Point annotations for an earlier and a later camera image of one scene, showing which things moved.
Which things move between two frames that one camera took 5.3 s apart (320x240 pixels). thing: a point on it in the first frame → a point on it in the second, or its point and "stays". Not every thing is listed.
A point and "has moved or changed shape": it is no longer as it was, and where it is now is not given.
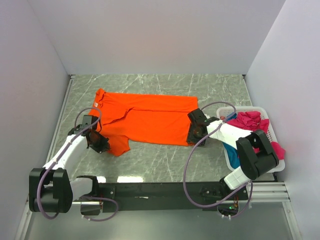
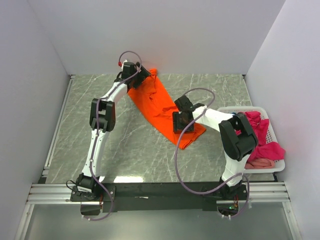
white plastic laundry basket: x=226 y=111 stays
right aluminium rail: x=263 y=192 stays
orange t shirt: x=147 y=118 has moved or changed shape
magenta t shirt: x=252 y=121 stays
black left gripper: x=104 y=145 → x=142 y=75
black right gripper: x=190 y=137 → x=176 y=125
